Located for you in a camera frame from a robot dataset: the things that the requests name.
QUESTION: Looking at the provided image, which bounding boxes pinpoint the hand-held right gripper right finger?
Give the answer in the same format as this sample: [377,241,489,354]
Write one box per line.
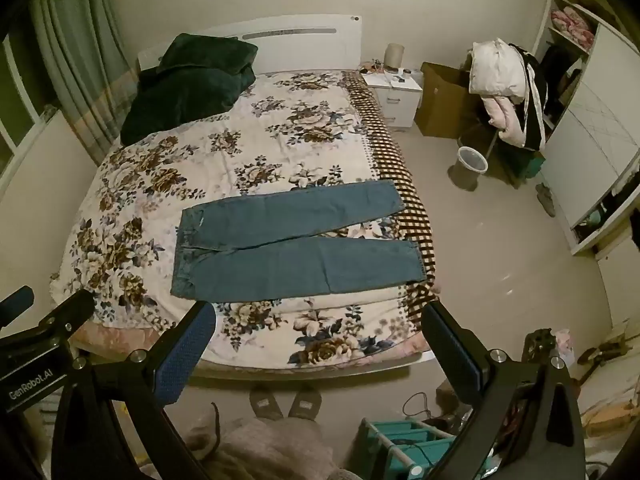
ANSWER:
[421,301,586,480]

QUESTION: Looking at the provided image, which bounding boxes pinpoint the pink folded bedding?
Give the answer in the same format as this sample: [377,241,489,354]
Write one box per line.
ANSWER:
[550,7,596,47]

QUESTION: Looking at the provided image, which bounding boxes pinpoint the green curtain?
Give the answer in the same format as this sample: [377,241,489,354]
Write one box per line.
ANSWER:
[27,0,138,166]

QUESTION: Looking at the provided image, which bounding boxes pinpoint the mesh waste bin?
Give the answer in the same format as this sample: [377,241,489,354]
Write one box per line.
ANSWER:
[456,146,489,176]

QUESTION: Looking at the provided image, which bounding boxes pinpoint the dark green blanket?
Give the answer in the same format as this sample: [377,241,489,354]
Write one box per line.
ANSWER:
[120,33,259,146]

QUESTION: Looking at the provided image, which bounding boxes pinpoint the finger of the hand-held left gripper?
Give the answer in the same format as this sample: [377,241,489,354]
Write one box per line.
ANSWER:
[31,290,96,337]
[0,286,35,317]

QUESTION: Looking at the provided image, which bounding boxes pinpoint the white nightstand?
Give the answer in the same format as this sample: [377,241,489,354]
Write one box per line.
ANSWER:
[361,69,425,132]

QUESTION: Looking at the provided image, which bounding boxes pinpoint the person's beige trousers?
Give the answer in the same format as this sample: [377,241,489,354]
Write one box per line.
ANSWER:
[175,402,351,480]

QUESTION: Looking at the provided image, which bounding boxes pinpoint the white wardrobe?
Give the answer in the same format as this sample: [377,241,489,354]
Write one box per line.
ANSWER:
[530,0,640,256]

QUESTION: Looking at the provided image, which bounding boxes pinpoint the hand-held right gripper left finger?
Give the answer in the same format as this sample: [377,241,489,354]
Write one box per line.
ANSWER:
[54,301,217,480]

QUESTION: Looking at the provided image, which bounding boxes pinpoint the floral bed with white headboard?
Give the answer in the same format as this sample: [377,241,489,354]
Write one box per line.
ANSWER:
[50,69,442,368]

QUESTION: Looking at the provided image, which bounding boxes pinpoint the pile of clothes on chair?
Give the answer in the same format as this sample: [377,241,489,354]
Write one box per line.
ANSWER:
[469,38,551,151]

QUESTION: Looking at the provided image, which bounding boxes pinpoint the teal storage cart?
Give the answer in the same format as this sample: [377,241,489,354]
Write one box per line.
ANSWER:
[361,417,493,480]

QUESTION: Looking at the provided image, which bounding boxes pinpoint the white bed headboard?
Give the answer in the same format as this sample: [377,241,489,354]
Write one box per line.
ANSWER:
[137,14,363,75]

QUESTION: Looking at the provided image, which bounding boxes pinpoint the brown cardboard box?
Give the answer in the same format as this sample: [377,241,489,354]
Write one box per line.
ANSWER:
[413,62,488,140]

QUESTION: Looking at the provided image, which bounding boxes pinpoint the blue jeans pants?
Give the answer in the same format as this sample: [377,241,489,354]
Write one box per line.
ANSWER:
[171,180,428,304]

